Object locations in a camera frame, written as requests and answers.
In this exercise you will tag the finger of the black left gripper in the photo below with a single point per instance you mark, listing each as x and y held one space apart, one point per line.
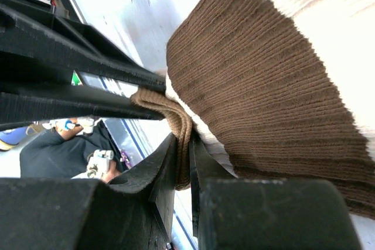
64 43
21 110

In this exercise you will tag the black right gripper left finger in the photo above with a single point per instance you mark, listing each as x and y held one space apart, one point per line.
133 211

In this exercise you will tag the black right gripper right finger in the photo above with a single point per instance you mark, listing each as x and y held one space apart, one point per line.
231 213

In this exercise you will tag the cream brown striped sock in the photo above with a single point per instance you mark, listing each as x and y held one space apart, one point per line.
276 88

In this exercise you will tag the person in dark shirt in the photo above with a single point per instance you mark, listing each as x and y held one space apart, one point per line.
65 154

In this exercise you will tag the aluminium frame rail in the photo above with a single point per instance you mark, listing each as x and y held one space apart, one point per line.
141 29

